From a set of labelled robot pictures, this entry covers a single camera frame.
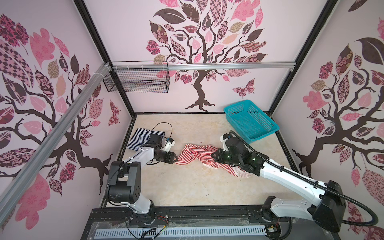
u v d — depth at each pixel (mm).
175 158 873
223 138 715
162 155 794
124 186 450
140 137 1033
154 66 906
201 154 858
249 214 739
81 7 670
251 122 1167
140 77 949
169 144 848
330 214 391
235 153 586
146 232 723
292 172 469
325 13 711
